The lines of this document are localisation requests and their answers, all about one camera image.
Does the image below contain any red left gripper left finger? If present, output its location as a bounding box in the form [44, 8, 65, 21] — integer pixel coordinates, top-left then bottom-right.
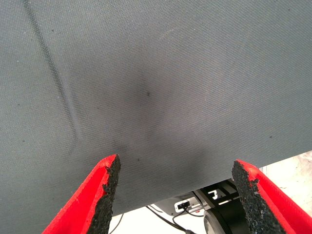
[41, 153, 122, 234]

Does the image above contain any black cylinder with grey rim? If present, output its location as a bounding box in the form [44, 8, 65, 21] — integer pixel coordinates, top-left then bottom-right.
[203, 206, 250, 234]

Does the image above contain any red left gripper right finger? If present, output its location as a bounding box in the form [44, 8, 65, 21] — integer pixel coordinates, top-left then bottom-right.
[231, 159, 312, 234]

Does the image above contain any thin black floor cable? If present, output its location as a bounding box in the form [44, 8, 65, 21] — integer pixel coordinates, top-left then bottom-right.
[145, 205, 188, 232]
[108, 213, 124, 234]

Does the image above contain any dark grey table cloth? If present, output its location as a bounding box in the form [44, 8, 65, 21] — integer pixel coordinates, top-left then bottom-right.
[0, 0, 312, 234]

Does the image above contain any grey panel with port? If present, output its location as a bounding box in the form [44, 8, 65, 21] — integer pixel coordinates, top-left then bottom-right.
[152, 192, 210, 216]

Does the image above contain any black plugged cable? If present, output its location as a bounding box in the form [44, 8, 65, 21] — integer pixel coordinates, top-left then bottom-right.
[172, 203, 195, 234]

